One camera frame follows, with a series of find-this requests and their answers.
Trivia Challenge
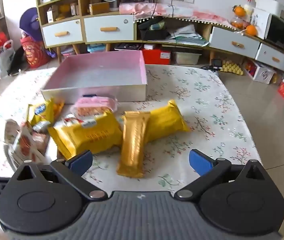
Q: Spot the floral tablecloth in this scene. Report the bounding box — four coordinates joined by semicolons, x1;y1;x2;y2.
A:
0;65;262;197

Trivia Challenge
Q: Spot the black power adapter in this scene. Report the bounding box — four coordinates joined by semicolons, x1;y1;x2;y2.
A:
201;59;222;70

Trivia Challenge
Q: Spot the white drawer round lock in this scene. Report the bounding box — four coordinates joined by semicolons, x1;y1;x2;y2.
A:
84;14;135;42

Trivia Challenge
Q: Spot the small white cabinet drawer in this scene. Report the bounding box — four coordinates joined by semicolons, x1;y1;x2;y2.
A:
255;44;284;71

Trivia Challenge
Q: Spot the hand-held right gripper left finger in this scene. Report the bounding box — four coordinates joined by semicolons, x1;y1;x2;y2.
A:
10;150;108;201

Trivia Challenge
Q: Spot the clear storage bin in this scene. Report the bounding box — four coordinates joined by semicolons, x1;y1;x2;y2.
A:
173;52;202;65

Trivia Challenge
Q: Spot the plain yellow snack packet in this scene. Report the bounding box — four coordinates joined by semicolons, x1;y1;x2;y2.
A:
146;99;191;143

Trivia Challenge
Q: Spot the yellow toy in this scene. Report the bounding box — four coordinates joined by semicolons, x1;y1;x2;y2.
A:
58;4;70;20

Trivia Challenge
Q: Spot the yellow packet blue label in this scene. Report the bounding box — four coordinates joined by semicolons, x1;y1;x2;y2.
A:
27;97;65;127

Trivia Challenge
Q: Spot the white red carton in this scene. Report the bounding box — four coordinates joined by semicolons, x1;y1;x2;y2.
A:
243;59;275;82

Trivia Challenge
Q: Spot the yellow packet white label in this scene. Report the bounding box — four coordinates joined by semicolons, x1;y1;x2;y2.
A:
47;110;123;160

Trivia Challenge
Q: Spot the white product box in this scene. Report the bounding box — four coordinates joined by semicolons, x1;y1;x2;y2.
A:
47;6;58;23

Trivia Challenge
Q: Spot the white drawer wooden handle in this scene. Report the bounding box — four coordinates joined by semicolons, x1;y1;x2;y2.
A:
42;19;83;47

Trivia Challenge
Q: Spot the yellow pack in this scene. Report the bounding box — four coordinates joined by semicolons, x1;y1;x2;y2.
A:
222;60;244;76

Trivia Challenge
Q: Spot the black lidded storage bin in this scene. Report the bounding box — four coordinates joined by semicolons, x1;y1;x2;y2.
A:
114;42;142;52

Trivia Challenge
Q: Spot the pile of papers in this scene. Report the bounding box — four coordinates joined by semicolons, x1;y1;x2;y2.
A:
167;25;209;46

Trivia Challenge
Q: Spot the red white snack packet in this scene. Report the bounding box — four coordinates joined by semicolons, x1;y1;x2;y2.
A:
61;113;85;127

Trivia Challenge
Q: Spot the silver snack packet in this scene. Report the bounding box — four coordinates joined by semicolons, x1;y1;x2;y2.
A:
32;121;51;133

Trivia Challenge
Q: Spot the black flat board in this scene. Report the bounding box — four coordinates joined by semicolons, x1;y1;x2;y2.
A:
8;46;26;75

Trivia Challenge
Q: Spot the red box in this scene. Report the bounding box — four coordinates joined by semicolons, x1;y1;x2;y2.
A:
142;47;171;65

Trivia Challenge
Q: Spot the pink cloth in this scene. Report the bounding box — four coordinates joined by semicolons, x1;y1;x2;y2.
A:
119;2;235;28

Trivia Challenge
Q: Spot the white printed box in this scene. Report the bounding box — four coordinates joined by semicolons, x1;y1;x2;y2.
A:
251;8;272;40

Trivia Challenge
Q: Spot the black microwave oven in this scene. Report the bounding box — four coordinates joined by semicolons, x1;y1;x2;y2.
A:
264;15;284;53

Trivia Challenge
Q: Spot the bag of oranges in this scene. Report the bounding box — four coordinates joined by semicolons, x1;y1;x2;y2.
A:
231;16;247;29

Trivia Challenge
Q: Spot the black bag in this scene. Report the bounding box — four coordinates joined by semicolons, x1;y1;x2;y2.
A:
138;17;170;40

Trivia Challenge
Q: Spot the white shopping bag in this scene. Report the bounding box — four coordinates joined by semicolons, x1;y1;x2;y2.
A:
0;40;16;78

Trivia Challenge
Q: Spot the tall wooden shelf cabinet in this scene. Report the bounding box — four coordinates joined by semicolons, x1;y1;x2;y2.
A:
34;0;136;63

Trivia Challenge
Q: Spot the red printed bag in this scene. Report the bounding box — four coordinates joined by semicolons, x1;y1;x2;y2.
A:
20;36;51;68

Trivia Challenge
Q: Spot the white grey snack packet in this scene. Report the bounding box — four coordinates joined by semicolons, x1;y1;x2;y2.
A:
4;119;20;145

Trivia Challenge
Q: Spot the gold long snack packet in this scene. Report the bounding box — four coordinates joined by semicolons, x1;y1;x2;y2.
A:
116;111;151;179

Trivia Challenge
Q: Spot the pink cardboard box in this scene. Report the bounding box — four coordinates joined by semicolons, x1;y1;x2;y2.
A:
41;50;148;105

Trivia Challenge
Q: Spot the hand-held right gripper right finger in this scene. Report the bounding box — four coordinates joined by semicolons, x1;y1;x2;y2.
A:
174;149;273;201

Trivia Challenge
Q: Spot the blue lidded storage bin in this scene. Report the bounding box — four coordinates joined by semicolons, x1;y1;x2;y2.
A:
87;44;106;53

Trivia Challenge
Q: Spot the low wooden cabinet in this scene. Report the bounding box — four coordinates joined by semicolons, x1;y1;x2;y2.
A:
134;15;284;72

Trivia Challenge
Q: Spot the pink biscuit packet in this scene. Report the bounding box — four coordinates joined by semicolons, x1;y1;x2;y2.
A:
70;95;118;118

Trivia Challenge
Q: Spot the wide white cabinet drawer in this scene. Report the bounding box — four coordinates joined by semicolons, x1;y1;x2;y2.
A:
209;26;261;57

